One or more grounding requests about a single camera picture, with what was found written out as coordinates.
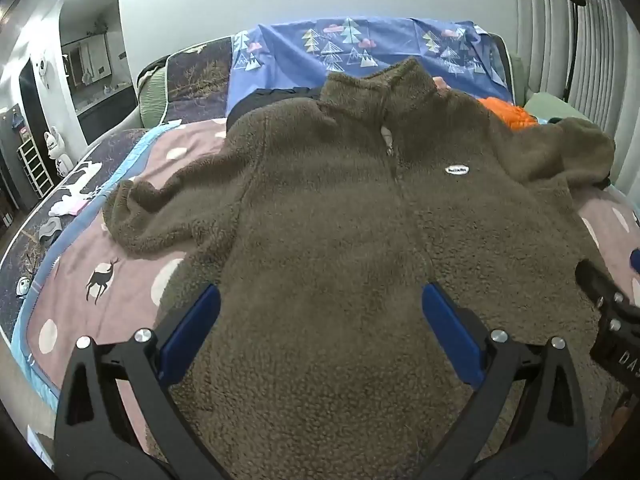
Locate pink deer print blanket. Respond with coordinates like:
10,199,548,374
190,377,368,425
0,117,640,461

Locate pale ladder shelf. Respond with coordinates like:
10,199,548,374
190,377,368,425
17,135,55,198

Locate dark cabinet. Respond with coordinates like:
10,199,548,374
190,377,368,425
75,85,141,146

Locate black garment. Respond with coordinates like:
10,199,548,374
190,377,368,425
226,86,323,126

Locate small white pink clothes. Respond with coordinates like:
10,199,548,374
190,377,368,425
47,197,93,218

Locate dark floral pillow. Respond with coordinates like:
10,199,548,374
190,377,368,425
165,37,236,123

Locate white bear wall decoration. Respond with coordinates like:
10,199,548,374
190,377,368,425
32,50,55,92

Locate mint green pillow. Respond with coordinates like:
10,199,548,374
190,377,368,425
522,91,596,123

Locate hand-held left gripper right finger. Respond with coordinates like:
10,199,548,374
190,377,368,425
421,281,591,480

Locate small grey cloth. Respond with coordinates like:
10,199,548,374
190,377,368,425
37,216,63,247

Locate brown fleece jacket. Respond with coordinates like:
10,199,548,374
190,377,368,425
102,57,617,480

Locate orange garment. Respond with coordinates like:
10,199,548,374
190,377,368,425
477,96,540,132

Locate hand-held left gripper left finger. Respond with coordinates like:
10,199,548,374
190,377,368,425
54,282,231,480

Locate blue tree print sheet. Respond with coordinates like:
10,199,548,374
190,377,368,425
227,16,516,106

